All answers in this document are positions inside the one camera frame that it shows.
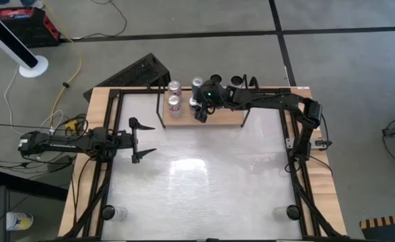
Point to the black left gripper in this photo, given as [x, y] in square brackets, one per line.
[123, 140]

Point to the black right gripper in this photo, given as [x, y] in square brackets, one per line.
[212, 94]

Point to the blue silver Red Bull can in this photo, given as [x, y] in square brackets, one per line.
[196, 84]
[193, 103]

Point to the white Celsius Peach Vibe can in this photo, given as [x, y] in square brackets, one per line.
[236, 80]
[116, 213]

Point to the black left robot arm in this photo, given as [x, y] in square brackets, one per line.
[66, 144]

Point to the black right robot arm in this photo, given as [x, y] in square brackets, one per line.
[268, 99]

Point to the silver Diet Coke can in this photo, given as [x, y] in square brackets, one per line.
[174, 86]
[174, 106]

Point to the yellow power plug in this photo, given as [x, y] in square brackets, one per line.
[71, 124]

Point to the black perforated metal stand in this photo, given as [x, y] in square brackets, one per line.
[133, 74]

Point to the gray metal mounting plate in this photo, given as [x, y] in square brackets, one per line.
[320, 143]

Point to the white tower fan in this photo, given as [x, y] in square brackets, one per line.
[32, 67]

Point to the white yellow plastic canister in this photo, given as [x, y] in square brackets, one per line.
[19, 222]

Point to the black red tool case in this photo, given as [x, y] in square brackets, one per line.
[25, 30]

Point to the black orange striped mat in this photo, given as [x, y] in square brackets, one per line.
[392, 232]

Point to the black aluminium table frame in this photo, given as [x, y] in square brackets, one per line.
[133, 90]

